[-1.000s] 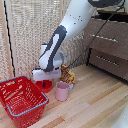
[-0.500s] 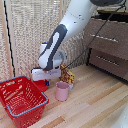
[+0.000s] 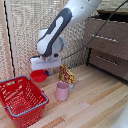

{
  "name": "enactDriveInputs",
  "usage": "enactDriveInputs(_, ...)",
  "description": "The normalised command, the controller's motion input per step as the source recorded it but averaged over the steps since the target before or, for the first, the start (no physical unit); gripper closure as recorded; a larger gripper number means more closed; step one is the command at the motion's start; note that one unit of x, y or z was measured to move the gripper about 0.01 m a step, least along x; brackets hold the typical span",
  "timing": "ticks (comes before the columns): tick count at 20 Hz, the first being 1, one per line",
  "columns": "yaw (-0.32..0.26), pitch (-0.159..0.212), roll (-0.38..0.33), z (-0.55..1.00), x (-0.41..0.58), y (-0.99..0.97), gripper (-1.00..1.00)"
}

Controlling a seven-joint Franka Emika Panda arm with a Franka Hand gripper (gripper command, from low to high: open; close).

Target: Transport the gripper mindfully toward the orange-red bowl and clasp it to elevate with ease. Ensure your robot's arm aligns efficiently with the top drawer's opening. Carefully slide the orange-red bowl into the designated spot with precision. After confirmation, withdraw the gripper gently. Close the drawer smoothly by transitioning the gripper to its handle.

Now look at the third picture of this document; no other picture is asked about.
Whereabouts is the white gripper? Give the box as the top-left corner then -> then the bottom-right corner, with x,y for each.
29,54 -> 63,77

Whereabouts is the orange-red bowl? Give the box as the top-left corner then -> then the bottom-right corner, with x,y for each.
30,69 -> 49,84

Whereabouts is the silver drawer handle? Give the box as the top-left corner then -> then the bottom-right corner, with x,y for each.
95,54 -> 121,67
90,33 -> 120,43

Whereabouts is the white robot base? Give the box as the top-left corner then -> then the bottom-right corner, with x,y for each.
109,102 -> 128,128

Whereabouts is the yellow red snack box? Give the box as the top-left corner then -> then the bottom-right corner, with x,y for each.
58,63 -> 76,85

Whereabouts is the pink plastic cup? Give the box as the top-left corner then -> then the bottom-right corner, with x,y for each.
54,81 -> 70,102

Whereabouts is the small white carton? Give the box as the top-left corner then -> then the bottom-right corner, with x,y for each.
68,83 -> 75,91

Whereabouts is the red shopping basket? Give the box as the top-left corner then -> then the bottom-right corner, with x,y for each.
0,75 -> 50,128

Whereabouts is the beige woven screen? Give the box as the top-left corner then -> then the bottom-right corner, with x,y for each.
0,0 -> 92,83

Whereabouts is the dark brown dresser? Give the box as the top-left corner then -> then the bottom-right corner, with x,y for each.
82,9 -> 128,83

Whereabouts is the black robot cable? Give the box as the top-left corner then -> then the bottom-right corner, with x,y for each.
60,0 -> 128,60

